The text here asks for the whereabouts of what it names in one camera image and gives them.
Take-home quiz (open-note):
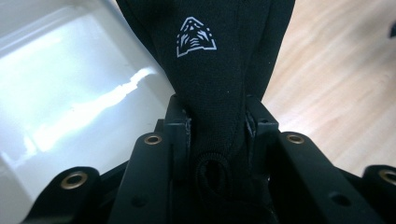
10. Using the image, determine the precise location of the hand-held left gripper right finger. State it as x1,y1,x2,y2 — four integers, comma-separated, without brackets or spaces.
245,93,280,175

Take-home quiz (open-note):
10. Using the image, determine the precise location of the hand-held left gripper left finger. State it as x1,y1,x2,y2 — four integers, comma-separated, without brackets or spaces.
163,93,192,181

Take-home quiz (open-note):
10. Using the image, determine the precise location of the black glove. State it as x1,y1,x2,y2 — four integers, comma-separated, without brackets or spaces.
115,0,296,224

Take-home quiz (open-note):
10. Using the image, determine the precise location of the gray plastic bin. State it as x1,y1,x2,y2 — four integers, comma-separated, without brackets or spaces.
0,0,176,224

